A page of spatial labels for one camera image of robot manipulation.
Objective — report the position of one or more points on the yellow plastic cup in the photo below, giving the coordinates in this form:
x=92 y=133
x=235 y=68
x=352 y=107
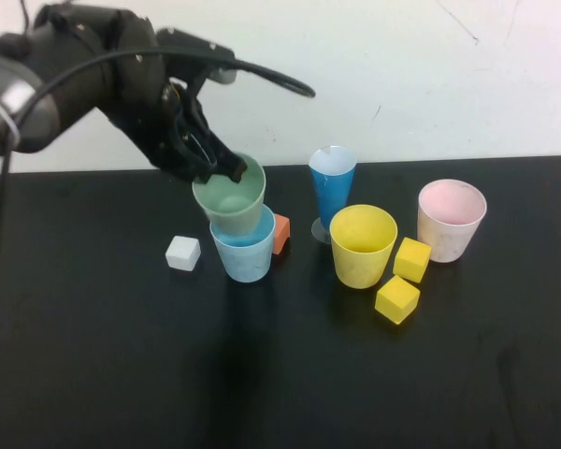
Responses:
x=360 y=262

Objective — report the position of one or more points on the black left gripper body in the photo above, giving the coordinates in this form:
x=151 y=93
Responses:
x=142 y=103

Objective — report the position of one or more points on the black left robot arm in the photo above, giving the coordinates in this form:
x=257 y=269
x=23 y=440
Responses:
x=61 y=79

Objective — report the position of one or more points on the orange arch block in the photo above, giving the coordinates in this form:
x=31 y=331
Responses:
x=280 y=234

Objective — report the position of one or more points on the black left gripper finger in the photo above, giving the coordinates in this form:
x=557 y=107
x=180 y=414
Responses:
x=189 y=161
x=215 y=149

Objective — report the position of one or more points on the green plastic cup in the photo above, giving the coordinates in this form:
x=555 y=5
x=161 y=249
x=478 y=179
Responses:
x=234 y=208

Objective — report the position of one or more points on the yellow foam cube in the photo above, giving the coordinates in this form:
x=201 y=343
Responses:
x=396 y=301
x=411 y=259

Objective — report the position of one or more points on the tall blue cone glass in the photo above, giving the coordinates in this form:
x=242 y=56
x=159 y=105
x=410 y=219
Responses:
x=331 y=196

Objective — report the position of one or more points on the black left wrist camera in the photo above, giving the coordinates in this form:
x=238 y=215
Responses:
x=191 y=47

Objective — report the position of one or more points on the white foam cube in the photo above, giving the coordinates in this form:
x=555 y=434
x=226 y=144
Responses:
x=182 y=255

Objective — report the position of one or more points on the pink plastic cup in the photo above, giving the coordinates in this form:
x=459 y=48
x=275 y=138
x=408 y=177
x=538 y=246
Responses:
x=449 y=234

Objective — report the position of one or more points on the light blue plastic cup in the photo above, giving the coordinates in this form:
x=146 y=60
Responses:
x=243 y=262

